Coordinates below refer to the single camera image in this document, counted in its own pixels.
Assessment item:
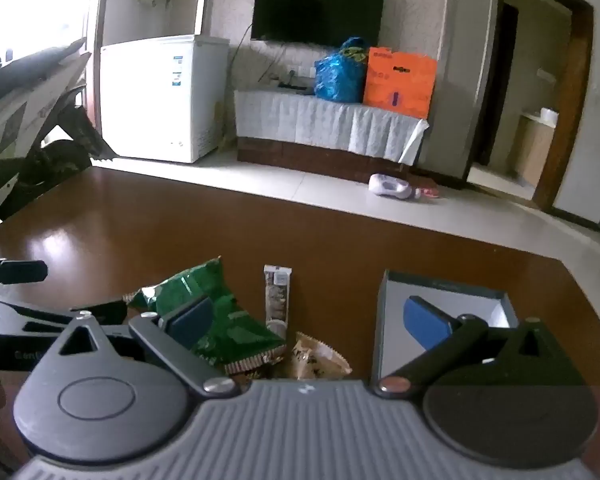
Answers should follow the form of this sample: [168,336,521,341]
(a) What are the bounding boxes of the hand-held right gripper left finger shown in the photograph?
[55,296,240,401]

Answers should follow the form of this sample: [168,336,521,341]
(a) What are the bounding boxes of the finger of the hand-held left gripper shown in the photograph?
[0,259,48,295]
[0,299,130,335]

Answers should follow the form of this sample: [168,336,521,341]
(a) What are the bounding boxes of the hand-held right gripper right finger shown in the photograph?
[375,296,587,401]

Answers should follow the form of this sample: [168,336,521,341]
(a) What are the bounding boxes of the green snack bag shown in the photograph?
[122,256,288,376]

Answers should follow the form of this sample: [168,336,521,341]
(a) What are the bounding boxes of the white cardboard box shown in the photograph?
[375,269,521,381]

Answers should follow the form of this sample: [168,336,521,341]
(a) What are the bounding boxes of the long white brown snack bar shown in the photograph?
[262,265,293,336]

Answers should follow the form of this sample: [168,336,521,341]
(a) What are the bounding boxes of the brown zigzag-edged snack packet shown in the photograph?
[290,331,353,381]

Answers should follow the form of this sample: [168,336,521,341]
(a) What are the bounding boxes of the white purple bottle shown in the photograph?
[369,173,422,201]

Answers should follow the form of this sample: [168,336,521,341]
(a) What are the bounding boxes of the white black scooter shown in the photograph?
[0,35,118,233]

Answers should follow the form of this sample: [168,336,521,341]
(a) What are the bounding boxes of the brown wooden television cabinet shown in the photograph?
[236,135,423,181]

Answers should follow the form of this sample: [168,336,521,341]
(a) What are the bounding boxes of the light wooden cabinet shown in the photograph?
[510,112,558,188]

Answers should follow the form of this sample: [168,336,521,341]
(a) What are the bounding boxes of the white chest freezer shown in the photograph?
[100,34,230,164]

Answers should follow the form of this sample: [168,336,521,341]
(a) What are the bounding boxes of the cloth-covered TV stand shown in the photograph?
[234,89,430,166]

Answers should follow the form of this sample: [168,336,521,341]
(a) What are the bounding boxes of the orange paper bag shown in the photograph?
[362,47,438,120]

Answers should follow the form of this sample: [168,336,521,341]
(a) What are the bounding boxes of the blue plastic bag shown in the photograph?
[314,36,371,102]

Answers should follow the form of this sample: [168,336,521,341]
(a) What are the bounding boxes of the black television cable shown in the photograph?
[230,22,255,92]

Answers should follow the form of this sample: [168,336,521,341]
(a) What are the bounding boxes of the black wall television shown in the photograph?
[251,0,386,47]

